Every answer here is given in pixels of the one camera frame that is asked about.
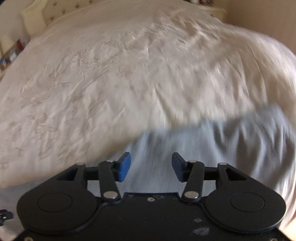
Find cream floral bedspread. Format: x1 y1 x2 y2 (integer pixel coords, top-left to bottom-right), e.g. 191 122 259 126
1 1 295 188

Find grey speckled pants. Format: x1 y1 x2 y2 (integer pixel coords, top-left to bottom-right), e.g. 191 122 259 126
82 101 295 230

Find tufted cream headboard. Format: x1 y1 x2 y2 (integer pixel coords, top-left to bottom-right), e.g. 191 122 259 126
19 0 98 35

